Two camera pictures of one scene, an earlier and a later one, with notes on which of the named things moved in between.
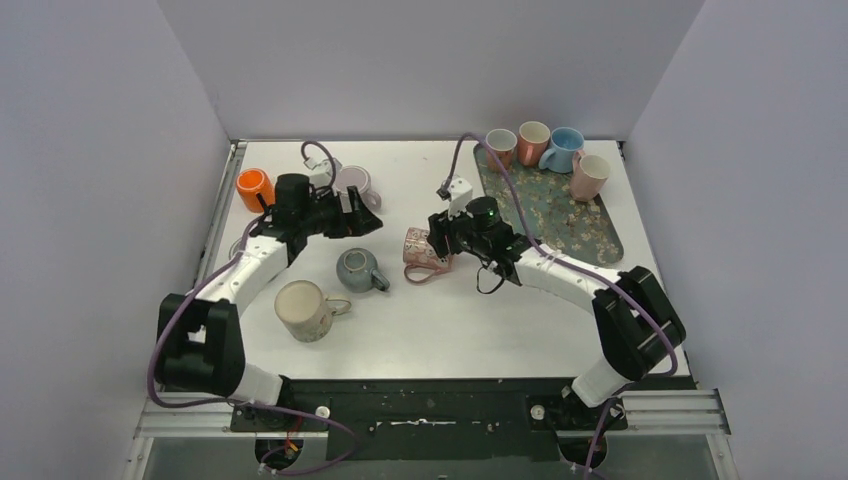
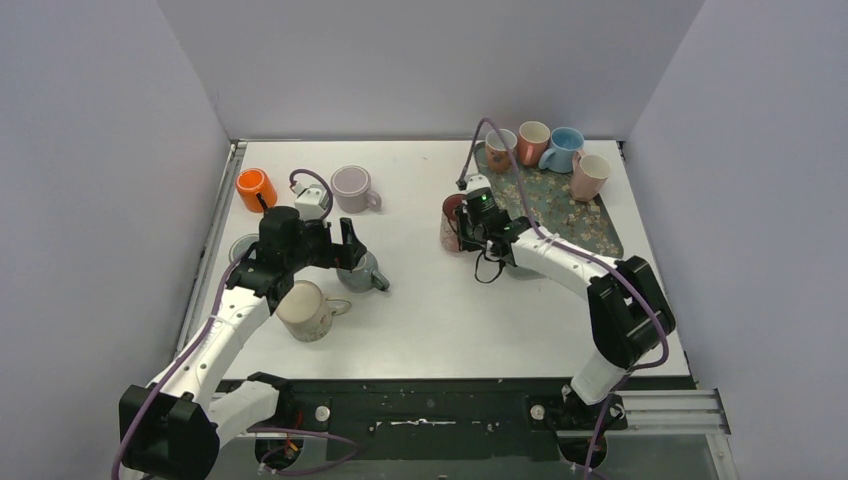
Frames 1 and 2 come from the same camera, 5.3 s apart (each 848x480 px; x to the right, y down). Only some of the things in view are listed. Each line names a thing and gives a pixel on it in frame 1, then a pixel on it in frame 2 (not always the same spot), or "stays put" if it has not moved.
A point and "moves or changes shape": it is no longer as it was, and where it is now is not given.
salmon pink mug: (533, 143) stays put
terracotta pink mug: (502, 142) stays put
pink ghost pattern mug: (422, 259) moves or changes shape
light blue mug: (565, 141) stays put
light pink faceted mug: (590, 173) stays put
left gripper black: (348, 212) -> (334, 245)
